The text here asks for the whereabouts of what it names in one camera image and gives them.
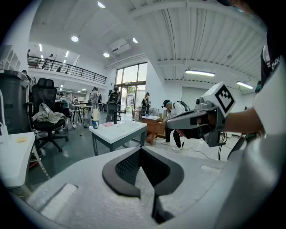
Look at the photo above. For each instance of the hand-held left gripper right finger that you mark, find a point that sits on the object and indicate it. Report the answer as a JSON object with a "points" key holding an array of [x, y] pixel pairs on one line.
{"points": [[192, 179]]}

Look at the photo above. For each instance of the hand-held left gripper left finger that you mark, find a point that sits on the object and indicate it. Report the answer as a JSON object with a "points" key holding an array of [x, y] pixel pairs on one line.
{"points": [[85, 196]]}

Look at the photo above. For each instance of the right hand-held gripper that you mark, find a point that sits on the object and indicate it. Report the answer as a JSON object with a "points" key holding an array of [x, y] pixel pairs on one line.
{"points": [[220, 105]]}

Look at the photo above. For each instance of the person's right forearm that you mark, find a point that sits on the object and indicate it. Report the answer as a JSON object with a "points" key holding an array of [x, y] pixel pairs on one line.
{"points": [[243, 120]]}

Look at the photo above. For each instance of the person's right hand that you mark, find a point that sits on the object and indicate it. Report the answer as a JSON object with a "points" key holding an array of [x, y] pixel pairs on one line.
{"points": [[181, 133]]}

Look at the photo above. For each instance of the wooden cabinet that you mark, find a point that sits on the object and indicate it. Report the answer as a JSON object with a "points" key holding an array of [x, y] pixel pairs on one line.
{"points": [[154, 129]]}

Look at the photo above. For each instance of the long tube ceiling light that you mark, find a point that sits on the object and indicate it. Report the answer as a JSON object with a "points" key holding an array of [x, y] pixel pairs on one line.
{"points": [[200, 73], [245, 85]]}

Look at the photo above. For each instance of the large glass windows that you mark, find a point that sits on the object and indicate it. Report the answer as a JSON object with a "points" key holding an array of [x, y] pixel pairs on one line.
{"points": [[131, 76]]}

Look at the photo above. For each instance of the grey shell chair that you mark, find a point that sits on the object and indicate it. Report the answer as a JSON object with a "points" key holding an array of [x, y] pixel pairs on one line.
{"points": [[112, 108]]}

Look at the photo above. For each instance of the pink cloth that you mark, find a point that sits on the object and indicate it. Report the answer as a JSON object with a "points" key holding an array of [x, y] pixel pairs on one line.
{"points": [[108, 124]]}

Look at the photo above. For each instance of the yellow sponge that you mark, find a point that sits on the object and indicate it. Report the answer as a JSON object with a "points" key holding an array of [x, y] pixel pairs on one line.
{"points": [[22, 139]]}

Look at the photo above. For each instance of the beige jacket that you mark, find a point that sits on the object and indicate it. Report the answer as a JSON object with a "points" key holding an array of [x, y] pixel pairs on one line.
{"points": [[48, 115]]}

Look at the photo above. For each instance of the person's black white t-shirt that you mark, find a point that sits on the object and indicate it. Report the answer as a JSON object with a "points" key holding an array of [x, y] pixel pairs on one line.
{"points": [[273, 100]]}

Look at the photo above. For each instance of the round ceiling light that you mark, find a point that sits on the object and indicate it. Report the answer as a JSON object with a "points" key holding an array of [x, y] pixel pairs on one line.
{"points": [[74, 38], [135, 40], [101, 4], [106, 54]]}

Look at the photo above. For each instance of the white ceiling air conditioner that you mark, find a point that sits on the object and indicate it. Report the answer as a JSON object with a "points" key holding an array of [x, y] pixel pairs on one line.
{"points": [[119, 46]]}

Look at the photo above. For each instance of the black office chair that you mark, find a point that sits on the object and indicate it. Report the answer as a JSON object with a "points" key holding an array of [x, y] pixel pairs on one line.
{"points": [[44, 94]]}

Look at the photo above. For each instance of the black balcony railing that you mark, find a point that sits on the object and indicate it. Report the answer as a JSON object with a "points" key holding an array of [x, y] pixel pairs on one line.
{"points": [[73, 70]]}

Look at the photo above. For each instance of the dark grey bin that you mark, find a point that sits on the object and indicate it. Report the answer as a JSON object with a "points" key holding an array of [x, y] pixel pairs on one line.
{"points": [[12, 100]]}

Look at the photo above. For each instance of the person's head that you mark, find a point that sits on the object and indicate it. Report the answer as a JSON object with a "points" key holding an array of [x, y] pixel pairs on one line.
{"points": [[239, 4]]}

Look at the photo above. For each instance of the white washbasin on grey frame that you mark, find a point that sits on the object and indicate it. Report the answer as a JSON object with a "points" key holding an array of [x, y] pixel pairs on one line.
{"points": [[120, 132]]}

